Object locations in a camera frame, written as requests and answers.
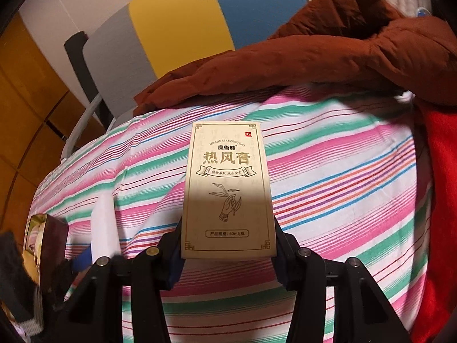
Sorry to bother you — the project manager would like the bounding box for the brown padded jacket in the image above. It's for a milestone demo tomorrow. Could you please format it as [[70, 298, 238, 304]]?
[[134, 0, 457, 115]]

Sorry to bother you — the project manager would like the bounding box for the person's left forearm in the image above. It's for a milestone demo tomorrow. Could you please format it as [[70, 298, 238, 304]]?
[[0, 232, 43, 333]]

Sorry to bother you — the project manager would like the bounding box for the striped bedsheet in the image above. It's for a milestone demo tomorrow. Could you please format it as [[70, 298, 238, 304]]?
[[30, 86, 434, 343]]

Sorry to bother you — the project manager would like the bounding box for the grey metal tube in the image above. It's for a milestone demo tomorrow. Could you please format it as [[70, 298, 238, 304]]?
[[61, 93, 104, 161]]

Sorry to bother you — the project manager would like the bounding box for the white sponge block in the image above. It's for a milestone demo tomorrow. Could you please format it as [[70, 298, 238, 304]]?
[[91, 193, 122, 261]]

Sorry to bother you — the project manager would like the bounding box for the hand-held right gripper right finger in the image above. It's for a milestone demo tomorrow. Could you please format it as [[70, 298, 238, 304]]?
[[273, 222, 404, 343]]

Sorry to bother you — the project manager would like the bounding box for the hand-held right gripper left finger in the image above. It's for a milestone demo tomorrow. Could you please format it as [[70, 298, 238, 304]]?
[[53, 222, 186, 343]]

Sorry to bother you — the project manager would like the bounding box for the red cloth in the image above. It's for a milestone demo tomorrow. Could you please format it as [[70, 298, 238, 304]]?
[[410, 103, 457, 343]]

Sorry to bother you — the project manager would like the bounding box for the grey yellow blue chair backrest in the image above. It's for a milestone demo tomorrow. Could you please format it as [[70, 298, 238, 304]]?
[[83, 0, 309, 115]]

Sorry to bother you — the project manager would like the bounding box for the black upright post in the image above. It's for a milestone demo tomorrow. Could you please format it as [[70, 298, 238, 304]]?
[[64, 31, 108, 129]]

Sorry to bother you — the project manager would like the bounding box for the maroon gold-lined tin container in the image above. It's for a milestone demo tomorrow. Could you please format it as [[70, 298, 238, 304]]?
[[23, 214, 69, 294]]

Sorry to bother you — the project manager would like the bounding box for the cream printed carton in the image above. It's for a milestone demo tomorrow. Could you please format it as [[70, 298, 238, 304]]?
[[181, 121, 277, 260]]

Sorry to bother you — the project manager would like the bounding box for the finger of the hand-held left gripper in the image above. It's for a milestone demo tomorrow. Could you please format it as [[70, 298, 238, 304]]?
[[69, 248, 95, 276]]

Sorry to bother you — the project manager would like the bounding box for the wooden wardrobe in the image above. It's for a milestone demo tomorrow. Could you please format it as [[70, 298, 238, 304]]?
[[0, 11, 108, 236]]

